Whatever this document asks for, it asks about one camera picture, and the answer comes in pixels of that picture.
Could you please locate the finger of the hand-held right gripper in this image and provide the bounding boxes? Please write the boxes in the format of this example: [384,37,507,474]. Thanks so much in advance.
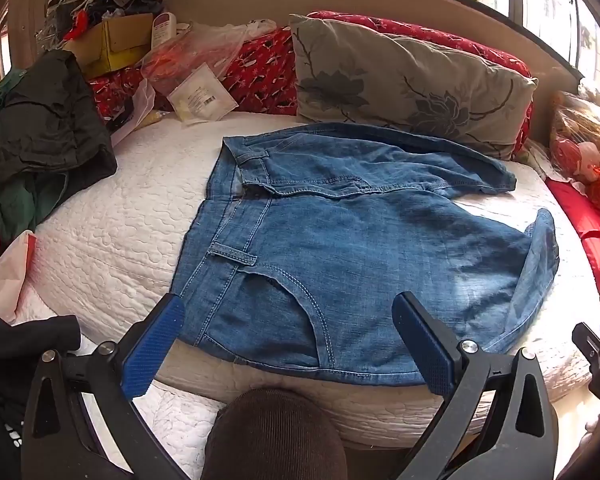
[571,322,600,405]

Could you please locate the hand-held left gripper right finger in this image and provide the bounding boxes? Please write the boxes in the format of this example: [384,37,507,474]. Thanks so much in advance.
[392,290,561,480]

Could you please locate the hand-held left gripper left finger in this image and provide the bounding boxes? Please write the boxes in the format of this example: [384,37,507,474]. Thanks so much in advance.
[21,294,188,480]

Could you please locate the blue denim pants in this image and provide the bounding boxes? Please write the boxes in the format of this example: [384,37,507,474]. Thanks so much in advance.
[171,122,561,388]

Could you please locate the red cloth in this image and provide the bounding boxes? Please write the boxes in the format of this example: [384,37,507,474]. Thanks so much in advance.
[546,179,600,295]

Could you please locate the white quilted bed cover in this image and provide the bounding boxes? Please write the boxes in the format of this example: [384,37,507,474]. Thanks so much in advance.
[15,110,600,451]

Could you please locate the black cloth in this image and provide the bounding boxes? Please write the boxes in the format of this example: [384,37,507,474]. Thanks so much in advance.
[0,310,83,480]

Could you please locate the person's leg in brown trousers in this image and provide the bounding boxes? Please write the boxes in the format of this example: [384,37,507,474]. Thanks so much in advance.
[200,386,349,480]

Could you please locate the pink cloth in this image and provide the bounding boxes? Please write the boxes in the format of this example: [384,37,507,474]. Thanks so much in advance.
[0,230,38,326]

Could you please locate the doll in plastic bag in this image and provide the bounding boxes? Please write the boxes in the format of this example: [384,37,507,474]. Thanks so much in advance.
[550,89,600,221]

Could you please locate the green cloth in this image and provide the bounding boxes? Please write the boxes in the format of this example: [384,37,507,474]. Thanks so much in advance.
[0,70,71,247]

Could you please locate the dark jacket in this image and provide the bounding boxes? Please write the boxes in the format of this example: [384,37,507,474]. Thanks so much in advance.
[0,50,118,187]

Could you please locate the white flat packet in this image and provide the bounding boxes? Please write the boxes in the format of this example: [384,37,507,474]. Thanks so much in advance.
[166,65,240,126]

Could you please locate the grey floral pillow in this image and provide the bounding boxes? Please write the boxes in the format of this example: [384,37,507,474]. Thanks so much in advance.
[287,14,539,158]

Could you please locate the yellow cardboard box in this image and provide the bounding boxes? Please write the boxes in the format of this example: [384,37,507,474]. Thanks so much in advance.
[62,12,156,81]

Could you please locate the clear plastic bag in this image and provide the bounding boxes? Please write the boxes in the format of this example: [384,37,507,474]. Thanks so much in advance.
[140,20,278,96]

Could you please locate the white bottle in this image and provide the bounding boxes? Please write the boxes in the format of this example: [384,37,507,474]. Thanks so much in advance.
[151,12,178,47]

